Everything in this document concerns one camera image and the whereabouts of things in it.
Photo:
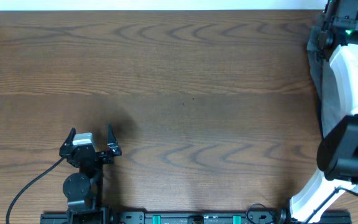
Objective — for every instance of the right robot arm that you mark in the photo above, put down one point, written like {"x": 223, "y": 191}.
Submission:
{"x": 312, "y": 203}

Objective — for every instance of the grey shorts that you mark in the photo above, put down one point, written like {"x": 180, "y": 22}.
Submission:
{"x": 333, "y": 57}

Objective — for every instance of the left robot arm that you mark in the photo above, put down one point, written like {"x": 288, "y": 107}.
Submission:
{"x": 84, "y": 189}

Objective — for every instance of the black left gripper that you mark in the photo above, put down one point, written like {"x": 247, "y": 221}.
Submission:
{"x": 86, "y": 152}

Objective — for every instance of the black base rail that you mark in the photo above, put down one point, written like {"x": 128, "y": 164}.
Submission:
{"x": 168, "y": 218}

